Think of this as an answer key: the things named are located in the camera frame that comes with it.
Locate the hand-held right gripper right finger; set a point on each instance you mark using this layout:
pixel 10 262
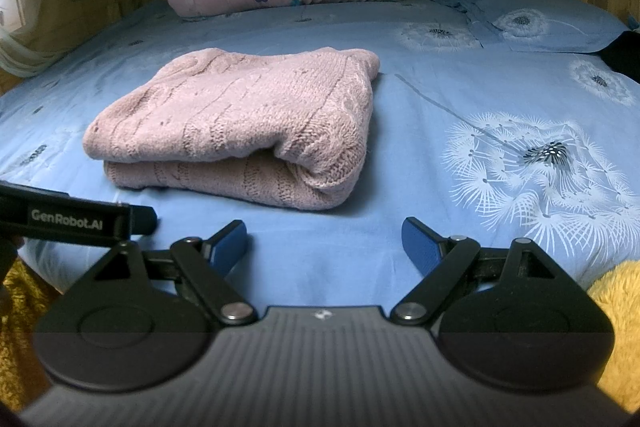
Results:
pixel 420 243

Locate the blue dandelion-print pillow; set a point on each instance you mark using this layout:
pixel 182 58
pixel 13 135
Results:
pixel 545 12

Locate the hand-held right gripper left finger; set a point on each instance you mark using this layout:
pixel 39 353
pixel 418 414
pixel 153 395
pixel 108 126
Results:
pixel 230 247

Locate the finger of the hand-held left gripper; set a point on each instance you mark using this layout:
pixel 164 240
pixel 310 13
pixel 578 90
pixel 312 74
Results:
pixel 144 220

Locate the blue dandelion-print bedsheet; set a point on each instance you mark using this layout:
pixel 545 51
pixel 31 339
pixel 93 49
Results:
pixel 425 147

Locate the pink knit cardigan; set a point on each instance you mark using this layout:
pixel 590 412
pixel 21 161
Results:
pixel 240 117

